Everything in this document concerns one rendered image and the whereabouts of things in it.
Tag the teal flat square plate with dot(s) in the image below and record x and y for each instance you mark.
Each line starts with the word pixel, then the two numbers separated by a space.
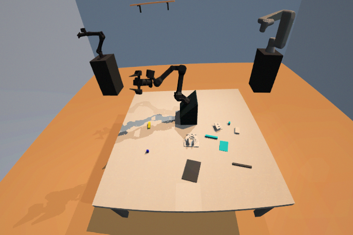
pixel 223 146

